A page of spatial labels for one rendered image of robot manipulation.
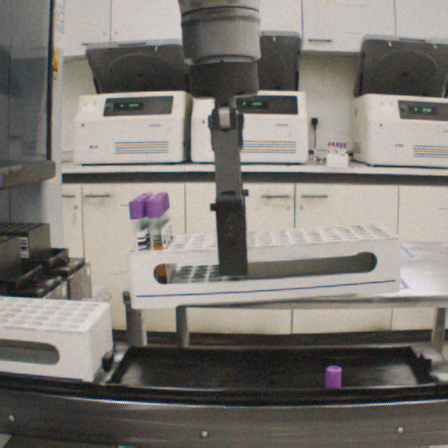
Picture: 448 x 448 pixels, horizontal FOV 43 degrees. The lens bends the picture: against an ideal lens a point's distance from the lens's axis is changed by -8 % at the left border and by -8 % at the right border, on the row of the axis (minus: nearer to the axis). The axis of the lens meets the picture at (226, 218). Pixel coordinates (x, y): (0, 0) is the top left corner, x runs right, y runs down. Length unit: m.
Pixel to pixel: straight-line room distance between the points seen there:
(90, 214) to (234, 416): 2.49
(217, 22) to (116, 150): 2.30
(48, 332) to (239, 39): 0.35
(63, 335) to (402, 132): 2.52
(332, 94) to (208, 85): 2.87
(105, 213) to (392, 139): 1.43
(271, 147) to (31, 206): 1.84
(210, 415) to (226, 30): 0.38
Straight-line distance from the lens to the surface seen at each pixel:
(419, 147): 2.95
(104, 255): 2.98
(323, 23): 3.20
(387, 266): 0.65
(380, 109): 2.94
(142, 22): 3.24
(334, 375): 0.56
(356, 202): 2.88
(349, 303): 0.84
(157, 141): 2.87
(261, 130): 2.84
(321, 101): 3.49
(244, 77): 0.64
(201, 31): 0.64
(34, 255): 1.05
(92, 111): 2.97
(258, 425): 0.53
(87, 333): 0.54
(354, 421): 0.54
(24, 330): 0.56
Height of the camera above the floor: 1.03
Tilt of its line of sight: 8 degrees down
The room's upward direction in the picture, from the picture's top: straight up
